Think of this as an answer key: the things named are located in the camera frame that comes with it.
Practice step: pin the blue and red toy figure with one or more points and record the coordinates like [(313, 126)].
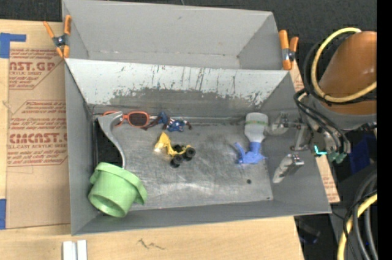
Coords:
[(171, 123)]

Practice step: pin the brown cardboard board red print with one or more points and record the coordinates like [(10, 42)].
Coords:
[(33, 130)]

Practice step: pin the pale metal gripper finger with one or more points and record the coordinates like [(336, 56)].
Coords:
[(284, 167), (280, 125)]

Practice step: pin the grey curved metal piece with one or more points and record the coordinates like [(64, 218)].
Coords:
[(113, 133)]

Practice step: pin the green plastic cup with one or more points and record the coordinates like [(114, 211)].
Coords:
[(114, 189)]

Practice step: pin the yellow toy digger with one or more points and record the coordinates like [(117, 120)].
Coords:
[(174, 150)]

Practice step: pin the white and blue spray bottle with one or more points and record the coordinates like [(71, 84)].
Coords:
[(254, 136)]

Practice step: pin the grey metal bin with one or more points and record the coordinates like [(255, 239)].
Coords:
[(183, 117)]

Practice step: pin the red sunglasses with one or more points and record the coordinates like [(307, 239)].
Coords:
[(134, 118)]

